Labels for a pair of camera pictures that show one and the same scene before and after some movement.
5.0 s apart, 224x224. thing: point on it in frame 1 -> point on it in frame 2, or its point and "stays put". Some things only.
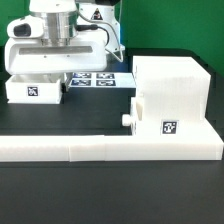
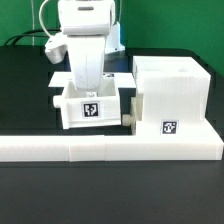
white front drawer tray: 136,112 stays put
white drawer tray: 39,88 -> 89,108
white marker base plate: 102,80 stays put
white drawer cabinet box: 175,95 stays put
